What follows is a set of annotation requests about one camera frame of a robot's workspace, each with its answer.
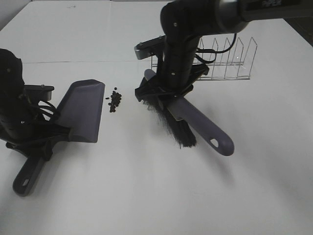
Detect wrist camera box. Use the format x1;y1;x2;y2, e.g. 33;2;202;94
134;35;165;60
24;85;55;102

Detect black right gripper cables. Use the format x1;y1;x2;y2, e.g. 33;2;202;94
194;31;238;66

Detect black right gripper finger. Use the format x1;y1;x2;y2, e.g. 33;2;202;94
169;83;194;98
134;78;161;101

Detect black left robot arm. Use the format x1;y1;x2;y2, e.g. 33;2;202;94
0;49;71;161

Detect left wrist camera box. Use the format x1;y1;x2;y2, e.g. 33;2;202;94
24;85;55;102

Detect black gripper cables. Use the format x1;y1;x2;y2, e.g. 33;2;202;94
29;99;62;123
194;31;238;66

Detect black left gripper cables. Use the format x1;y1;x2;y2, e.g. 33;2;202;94
29;99;62;123

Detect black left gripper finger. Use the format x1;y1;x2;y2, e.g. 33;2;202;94
49;126;71;141
39;141;53;161

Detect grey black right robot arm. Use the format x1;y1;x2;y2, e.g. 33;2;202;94
134;0;313;100

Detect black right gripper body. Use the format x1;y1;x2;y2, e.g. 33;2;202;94
148;36;208;98

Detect purple plastic dustpan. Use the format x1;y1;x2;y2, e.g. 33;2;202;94
13;79;105;196

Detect pile of coffee beans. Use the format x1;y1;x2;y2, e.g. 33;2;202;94
105;87;122;113

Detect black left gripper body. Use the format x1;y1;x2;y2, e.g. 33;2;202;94
0;82;61;157

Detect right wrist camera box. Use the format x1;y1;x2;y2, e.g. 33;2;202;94
134;35;165;60

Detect chrome wire dish rack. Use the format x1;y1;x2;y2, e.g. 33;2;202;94
151;36;258;81

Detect purple hand brush black bristles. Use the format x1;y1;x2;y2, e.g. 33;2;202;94
143;69;235;157

